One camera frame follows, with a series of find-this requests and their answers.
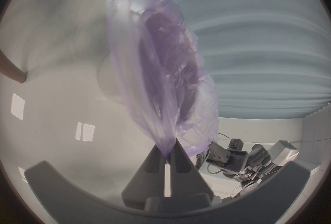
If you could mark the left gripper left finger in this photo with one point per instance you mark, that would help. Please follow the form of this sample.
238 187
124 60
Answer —
147 181

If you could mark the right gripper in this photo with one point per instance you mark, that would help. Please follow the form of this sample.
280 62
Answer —
238 162

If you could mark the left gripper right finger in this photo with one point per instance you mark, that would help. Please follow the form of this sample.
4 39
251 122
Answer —
186 179

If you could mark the purple plastic bag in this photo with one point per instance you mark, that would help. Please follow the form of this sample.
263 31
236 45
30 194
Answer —
155 62

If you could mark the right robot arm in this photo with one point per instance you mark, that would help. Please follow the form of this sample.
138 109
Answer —
280 150

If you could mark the pale blue curtain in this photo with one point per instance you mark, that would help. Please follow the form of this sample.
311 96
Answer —
258 50

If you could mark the white cushioned wooden chair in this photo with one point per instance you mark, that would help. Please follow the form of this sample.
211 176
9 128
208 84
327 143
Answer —
13 70

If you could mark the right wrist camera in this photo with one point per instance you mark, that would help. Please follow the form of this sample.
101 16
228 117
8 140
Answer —
235 144

